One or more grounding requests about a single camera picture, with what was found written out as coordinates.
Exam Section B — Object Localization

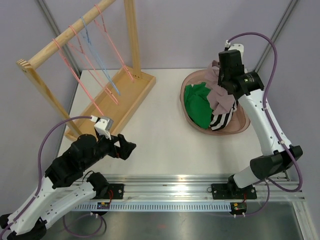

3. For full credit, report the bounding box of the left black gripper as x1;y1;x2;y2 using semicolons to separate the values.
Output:
82;130;136;170

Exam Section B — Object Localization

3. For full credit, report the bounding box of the mauve tank top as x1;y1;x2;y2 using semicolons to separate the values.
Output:
204;60;236;116

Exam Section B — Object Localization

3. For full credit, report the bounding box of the green tank top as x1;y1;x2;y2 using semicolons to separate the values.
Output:
183;82;213;129

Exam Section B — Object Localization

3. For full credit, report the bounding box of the black white striped tank top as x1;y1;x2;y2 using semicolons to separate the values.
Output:
209;101;238;132

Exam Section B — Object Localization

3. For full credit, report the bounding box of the light blue wire hanger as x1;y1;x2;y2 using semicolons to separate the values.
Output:
80;16;121;96

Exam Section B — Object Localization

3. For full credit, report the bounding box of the pink wire hanger front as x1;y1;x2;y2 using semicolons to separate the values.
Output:
52;38;103;115

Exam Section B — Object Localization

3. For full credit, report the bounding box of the pink wire hanger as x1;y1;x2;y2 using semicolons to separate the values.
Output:
67;25;119;105
93;4;135;83
52;38;103;115

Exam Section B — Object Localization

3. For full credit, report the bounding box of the pink wire hanger back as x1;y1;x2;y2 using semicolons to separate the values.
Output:
93;4;135;83

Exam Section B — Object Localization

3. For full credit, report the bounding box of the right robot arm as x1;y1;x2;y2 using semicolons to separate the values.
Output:
218;48;303;198

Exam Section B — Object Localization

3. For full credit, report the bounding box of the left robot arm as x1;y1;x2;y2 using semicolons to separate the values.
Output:
0;134;137;240

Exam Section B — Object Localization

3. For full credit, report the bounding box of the pink translucent plastic basin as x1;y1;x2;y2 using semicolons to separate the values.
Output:
179;69;251;136

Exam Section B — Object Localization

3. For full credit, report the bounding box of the wooden clothes rack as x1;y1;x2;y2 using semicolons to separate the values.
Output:
16;0;156;135

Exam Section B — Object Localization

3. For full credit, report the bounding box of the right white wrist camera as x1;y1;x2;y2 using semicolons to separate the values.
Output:
224;40;244;55

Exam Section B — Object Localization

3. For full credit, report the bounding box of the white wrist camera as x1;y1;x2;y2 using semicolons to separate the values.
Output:
224;40;244;55
91;115;114;140

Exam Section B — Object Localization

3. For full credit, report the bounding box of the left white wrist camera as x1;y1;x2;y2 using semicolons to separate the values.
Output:
91;115;114;140

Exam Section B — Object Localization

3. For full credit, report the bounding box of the aluminium mounting rail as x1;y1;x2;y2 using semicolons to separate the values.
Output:
47;173;306;213

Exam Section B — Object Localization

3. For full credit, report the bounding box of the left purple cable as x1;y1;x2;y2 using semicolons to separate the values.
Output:
0;115;108;237

